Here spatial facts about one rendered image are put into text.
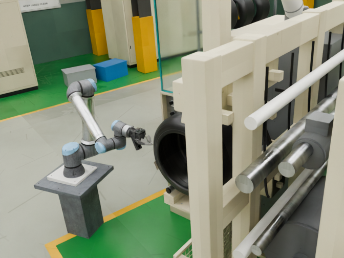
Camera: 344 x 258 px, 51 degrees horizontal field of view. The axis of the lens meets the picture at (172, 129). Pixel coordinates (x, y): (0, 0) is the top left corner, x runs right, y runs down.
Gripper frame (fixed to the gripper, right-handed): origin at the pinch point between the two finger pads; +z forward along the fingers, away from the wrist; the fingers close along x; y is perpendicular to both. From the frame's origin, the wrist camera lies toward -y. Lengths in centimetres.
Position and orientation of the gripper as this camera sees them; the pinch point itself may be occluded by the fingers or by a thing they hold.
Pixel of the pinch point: (151, 144)
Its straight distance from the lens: 253.2
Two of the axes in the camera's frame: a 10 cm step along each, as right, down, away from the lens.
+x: 6.3, -3.7, 6.8
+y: 0.3, -8.7, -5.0
